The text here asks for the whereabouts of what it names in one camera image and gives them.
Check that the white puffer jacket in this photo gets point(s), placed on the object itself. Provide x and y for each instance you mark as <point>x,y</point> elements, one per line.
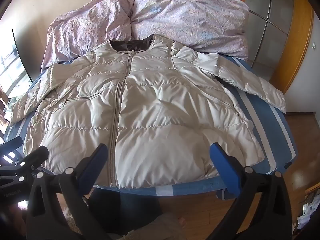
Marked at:
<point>162,105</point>

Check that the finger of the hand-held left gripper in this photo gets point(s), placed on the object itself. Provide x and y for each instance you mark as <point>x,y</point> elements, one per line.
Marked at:
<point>30,158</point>
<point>13,141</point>

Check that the wooden wardrobe with grey panels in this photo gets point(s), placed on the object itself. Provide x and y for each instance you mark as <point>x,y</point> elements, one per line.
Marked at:
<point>272,17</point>

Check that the beige fuzzy garment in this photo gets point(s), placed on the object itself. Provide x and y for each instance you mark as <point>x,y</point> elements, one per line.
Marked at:
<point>160,227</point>

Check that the cluttered storage box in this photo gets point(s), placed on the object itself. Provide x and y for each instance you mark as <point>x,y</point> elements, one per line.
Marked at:
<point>308,205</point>

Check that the person's legs in dark pants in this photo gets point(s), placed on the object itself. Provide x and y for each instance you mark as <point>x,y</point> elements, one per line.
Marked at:
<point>135,205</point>

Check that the blue striped bed sheet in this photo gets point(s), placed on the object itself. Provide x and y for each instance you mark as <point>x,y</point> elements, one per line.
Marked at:
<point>273,135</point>

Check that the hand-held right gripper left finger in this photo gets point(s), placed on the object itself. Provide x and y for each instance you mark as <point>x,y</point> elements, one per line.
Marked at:
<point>96,165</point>

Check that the pink floral duvet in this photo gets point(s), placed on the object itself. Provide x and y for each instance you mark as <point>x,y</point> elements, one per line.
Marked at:
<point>175,17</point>

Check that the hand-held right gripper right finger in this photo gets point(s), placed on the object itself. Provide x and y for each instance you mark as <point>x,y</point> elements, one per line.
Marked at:
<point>225,172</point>

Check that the black television screen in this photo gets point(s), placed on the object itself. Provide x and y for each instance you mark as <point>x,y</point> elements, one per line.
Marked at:
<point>23,55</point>

